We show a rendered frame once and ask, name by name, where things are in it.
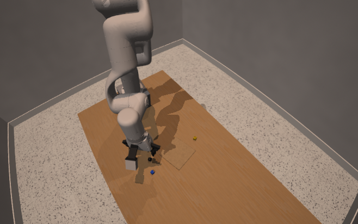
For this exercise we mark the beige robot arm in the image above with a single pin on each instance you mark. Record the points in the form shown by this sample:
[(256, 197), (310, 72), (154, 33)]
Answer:
[(128, 40)]

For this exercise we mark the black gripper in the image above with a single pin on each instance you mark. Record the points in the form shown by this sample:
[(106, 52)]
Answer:
[(145, 145)]

